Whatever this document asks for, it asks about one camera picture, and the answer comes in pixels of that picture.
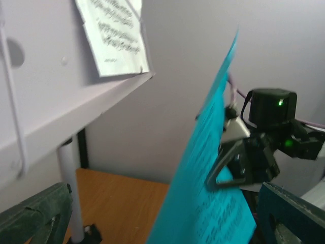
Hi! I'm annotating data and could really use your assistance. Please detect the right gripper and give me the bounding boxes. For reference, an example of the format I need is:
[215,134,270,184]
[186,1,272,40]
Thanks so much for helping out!
[206,133,280,190]

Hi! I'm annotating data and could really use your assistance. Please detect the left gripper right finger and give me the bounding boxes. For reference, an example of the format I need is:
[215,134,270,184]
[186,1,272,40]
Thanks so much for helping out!
[257,182,324,243]

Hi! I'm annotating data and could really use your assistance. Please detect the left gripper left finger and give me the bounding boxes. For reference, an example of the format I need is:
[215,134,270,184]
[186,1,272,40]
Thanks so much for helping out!
[1,182,73,243]

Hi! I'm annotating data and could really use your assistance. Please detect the blue sheet music paper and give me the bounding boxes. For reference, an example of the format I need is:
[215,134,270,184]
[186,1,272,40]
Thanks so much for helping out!
[147,42,256,243]

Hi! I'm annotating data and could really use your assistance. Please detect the white tripod music stand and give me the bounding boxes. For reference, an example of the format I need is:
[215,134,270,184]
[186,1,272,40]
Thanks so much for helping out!
[1,1,153,243]

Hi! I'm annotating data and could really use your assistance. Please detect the white sheet music paper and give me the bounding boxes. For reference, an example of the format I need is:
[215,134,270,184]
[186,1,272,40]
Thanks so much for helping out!
[76,0,150,77]

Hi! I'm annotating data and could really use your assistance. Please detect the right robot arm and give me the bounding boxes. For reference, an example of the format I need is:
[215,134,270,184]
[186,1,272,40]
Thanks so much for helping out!
[222,88,324,196]

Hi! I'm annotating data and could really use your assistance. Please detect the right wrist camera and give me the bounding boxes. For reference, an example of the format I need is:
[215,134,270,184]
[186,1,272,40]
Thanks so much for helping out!
[221,106,250,142]

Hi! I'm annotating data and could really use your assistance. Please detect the black aluminium frame post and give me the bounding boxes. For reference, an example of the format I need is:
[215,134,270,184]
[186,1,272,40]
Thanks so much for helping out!
[77,128,89,169]

